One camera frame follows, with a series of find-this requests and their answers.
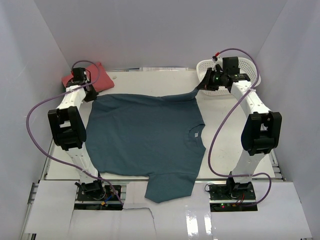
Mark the folded red t shirt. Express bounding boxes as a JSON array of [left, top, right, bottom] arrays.
[[61, 61, 115, 91]]

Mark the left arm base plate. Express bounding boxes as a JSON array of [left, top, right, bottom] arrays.
[[74, 185, 123, 211]]

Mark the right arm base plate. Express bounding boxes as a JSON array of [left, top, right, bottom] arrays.
[[204, 177, 258, 213]]

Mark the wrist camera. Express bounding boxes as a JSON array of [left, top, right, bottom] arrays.
[[212, 52, 223, 73], [71, 67, 91, 85]]

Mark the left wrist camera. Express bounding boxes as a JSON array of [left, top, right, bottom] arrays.
[[71, 67, 91, 85]]

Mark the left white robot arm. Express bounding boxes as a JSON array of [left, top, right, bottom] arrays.
[[47, 67, 106, 200]]

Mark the white plastic laundry basket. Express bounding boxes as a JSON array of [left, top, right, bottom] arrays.
[[196, 57, 257, 96]]

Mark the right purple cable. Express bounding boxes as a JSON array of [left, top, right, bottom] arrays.
[[207, 48, 274, 208]]

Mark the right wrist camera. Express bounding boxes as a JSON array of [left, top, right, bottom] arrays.
[[212, 52, 223, 73]]

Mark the blue t shirt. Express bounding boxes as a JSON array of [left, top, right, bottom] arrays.
[[85, 89, 206, 204]]

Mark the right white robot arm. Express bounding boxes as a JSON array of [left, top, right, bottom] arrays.
[[196, 54, 282, 200]]

